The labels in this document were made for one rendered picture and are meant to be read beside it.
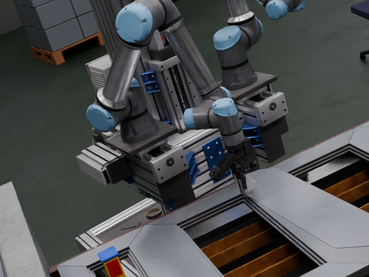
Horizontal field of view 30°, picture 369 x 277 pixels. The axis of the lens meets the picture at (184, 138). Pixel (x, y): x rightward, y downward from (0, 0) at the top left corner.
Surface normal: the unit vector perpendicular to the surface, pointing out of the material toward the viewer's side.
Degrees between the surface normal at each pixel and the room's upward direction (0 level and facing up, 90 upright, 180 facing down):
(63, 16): 90
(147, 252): 0
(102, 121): 96
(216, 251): 90
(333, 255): 0
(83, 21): 90
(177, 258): 0
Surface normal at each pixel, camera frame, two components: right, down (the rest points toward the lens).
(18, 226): -0.29, -0.88
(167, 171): 0.50, 0.20
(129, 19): -0.41, 0.38
